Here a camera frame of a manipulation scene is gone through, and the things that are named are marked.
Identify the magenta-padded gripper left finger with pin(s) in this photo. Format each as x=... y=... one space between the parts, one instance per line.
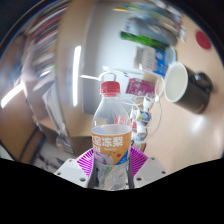
x=71 y=171

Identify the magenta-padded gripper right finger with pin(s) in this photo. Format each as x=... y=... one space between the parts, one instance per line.
x=150 y=170

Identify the clear red-capped drink bottle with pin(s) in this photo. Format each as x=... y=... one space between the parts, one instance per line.
x=111 y=143

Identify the pink pouch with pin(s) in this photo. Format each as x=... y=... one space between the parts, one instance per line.
x=140 y=87

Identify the black mug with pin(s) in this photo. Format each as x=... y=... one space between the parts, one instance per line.
x=193 y=90

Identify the white ceiling light tube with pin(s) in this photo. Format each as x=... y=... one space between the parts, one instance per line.
x=11 y=95

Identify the dark green bottle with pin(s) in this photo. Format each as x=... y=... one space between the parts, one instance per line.
x=143 y=40

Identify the flat round red coaster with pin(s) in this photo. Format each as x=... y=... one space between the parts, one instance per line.
x=203 y=40

